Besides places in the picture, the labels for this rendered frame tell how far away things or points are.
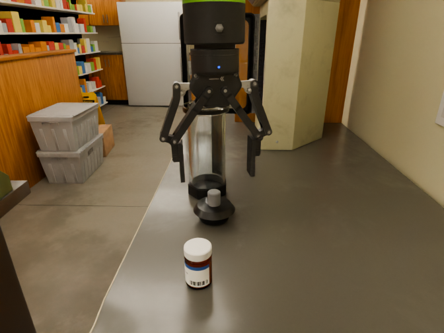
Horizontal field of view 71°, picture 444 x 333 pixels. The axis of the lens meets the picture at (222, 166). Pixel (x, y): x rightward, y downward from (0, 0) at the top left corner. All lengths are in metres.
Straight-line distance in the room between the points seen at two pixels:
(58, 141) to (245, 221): 2.60
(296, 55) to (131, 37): 5.28
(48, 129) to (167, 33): 3.46
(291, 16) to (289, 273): 0.75
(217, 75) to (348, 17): 1.03
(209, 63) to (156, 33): 5.59
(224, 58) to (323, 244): 0.40
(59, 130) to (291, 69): 2.39
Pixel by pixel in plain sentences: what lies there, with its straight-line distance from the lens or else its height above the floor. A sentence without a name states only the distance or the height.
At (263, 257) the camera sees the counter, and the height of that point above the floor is 0.94.
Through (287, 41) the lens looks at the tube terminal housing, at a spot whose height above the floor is 1.29.
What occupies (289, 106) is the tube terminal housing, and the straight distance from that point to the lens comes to 1.07.
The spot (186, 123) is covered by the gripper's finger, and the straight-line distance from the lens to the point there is 0.51.
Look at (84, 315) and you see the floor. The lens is 1.88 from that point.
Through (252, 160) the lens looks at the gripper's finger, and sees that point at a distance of 0.55.
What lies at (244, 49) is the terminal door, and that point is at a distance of 1.34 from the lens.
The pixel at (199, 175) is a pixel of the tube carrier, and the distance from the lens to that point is 0.74.
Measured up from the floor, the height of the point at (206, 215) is 0.97.
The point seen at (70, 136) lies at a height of 0.48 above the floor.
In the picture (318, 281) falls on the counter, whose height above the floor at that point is 0.94.
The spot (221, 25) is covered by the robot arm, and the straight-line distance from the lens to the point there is 0.46.
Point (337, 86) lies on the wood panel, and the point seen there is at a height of 1.10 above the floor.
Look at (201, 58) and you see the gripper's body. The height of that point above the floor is 1.28.
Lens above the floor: 1.32
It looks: 23 degrees down
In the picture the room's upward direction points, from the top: straight up
